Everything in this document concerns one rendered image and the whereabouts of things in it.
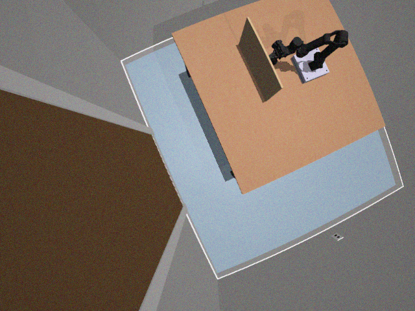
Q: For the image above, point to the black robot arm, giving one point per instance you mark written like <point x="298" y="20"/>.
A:
<point x="301" y="49"/>

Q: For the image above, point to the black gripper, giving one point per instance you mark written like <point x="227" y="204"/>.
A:
<point x="283" y="51"/>

